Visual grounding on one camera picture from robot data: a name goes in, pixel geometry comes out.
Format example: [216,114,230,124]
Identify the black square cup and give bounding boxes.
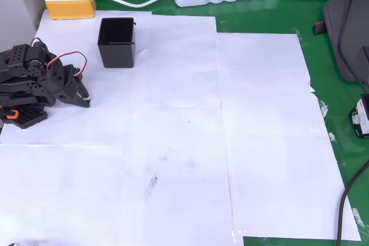
[97,17,137,69]

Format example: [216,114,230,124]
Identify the yellow cardboard box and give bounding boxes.
[45,0,97,20]

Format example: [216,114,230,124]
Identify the small black white device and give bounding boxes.
[348,93,369,139]

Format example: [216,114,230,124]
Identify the white paper sheet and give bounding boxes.
[0,143,145,246]
[220,90,338,138]
[126,103,244,246]
[224,132,362,241]
[214,32,317,100]
[0,9,153,146]
[135,13,223,107]

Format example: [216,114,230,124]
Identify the orange black clamp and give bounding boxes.
[0,107,20,120]

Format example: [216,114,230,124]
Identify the green desk mat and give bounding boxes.
[55,0,369,246]

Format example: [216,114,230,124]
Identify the red black usb stick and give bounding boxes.
[312,20,328,36]

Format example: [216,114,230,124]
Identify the red white servo wire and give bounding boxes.
[31,37,89,78]

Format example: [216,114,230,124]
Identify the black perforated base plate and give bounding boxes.
[0,104,48,130]

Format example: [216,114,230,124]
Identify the white power strip cable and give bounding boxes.
[93,0,175,9]

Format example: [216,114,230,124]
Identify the thin black cable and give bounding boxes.
[337,0,369,94]

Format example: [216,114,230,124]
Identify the thick black cable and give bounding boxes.
[335,161,369,246]

